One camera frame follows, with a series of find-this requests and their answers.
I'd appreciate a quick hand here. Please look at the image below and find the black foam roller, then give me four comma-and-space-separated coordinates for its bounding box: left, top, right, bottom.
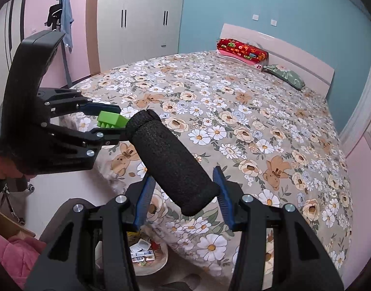
125, 109, 221, 217

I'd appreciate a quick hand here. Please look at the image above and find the red printed pillow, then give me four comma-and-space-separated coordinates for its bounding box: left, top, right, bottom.
216, 38, 269, 62

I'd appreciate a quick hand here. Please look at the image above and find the person's dark trouser leg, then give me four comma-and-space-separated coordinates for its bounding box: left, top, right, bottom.
137, 274, 231, 291

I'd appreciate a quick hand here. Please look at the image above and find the person's left hand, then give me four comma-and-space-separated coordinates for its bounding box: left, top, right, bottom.
0, 156, 34, 180

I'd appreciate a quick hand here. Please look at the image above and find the white door frame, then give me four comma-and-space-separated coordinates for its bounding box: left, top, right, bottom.
338, 24, 371, 146

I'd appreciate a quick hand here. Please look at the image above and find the coat rack pole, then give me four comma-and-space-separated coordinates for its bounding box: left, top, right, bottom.
56, 0, 74, 88

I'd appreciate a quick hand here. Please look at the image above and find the black hanging bag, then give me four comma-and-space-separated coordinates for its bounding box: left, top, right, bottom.
44, 4, 63, 31

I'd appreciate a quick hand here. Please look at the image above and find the brown cardboard box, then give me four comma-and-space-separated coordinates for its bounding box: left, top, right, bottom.
0, 204, 36, 240

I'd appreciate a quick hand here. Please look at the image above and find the white wardrobe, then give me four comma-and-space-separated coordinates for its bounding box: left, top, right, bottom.
96, 0, 186, 73

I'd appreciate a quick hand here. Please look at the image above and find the blue hanging shirt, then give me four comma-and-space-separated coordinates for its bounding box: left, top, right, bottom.
58, 0, 74, 50

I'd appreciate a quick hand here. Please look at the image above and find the green floral pillow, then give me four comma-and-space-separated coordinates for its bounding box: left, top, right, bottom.
263, 64, 305, 91

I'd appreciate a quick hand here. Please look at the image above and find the pink fleece cloth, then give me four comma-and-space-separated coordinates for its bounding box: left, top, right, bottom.
0, 230, 48, 290

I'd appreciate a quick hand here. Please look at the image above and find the pink pillow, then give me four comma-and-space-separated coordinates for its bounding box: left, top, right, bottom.
217, 48, 265, 72

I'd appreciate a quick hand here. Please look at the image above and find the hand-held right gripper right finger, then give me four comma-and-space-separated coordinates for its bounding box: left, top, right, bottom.
213, 166, 345, 291

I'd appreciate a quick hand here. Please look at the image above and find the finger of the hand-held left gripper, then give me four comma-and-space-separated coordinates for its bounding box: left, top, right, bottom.
42, 125, 126, 171
37, 88, 121, 117

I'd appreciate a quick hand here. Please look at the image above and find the round white bin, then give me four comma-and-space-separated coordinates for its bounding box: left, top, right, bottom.
94, 232, 169, 276

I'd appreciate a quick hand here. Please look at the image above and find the white door with dark trim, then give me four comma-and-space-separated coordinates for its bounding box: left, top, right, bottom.
0, 0, 28, 119

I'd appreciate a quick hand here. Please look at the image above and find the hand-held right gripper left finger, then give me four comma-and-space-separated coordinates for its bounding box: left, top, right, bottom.
24, 173, 157, 291

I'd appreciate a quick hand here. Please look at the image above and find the green toothed plastic block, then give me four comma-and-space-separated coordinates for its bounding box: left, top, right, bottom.
97, 111, 130, 129

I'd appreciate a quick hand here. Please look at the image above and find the white bed headboard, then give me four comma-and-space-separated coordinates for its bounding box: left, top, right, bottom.
219, 23, 335, 97

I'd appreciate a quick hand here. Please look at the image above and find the floral bedspread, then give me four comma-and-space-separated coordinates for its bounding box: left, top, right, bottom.
68, 51, 356, 282

